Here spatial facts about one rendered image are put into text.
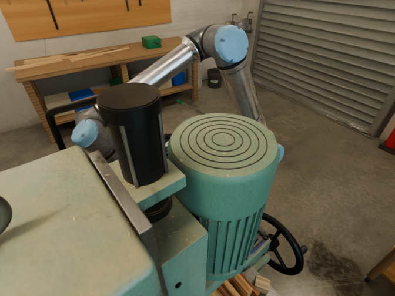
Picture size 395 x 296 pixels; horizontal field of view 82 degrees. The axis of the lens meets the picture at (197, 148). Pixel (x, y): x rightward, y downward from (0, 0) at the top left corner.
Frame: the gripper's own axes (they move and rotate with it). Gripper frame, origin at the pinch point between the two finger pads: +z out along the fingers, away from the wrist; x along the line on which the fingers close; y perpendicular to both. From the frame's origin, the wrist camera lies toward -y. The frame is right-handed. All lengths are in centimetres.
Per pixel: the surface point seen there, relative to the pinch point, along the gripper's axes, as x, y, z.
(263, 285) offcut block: 28.1, -38.7, 8.7
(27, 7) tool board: -2, 199, -226
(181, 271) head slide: -20.7, -26.7, 14.8
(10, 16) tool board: -11, 186, -239
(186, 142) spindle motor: -24.0, -8.1, 17.4
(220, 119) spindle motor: -17.7, -2.5, 20.0
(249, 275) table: 30.9, -37.1, 3.2
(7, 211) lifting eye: -42.6, -19.0, 12.8
